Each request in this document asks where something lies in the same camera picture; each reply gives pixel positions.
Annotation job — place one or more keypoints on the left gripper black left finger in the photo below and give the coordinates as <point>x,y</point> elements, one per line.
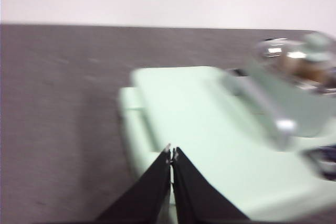
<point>147,195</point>

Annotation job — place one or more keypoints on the glass lid with green knob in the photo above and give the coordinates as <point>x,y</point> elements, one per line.
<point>317,48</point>

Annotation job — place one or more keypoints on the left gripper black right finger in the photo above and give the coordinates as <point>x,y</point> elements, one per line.
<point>199,195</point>

